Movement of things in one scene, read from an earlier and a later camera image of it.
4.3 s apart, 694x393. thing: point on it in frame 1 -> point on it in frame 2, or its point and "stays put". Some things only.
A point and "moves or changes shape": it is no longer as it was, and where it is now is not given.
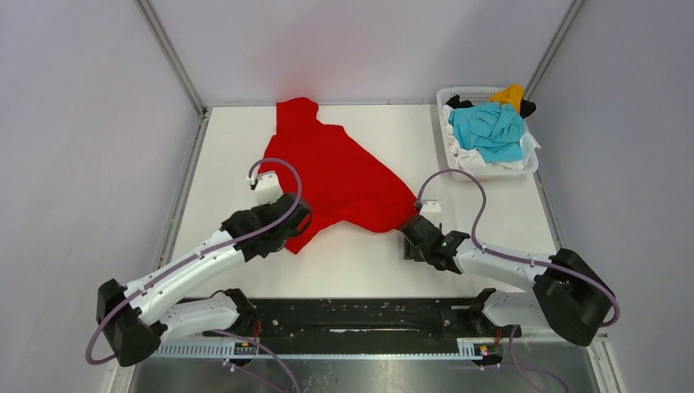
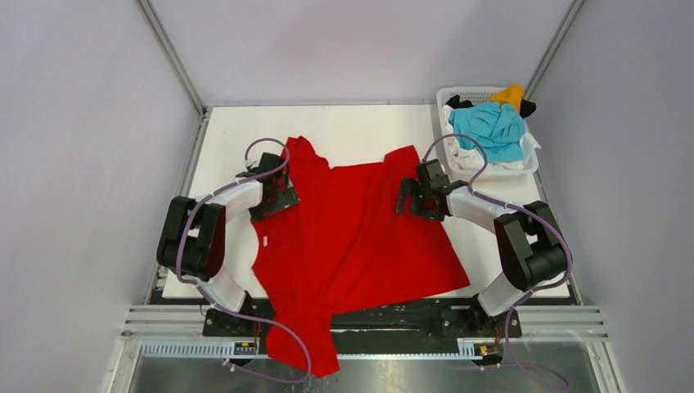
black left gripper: [260, 210] -> [286, 199]
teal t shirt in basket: [496, 131] stays put
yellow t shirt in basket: [513, 95] stays put
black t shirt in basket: [526, 107] stays put
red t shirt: [344, 181] moves or changes shape
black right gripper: [414, 232] -> [414, 196]
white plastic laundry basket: [459, 172] stays put
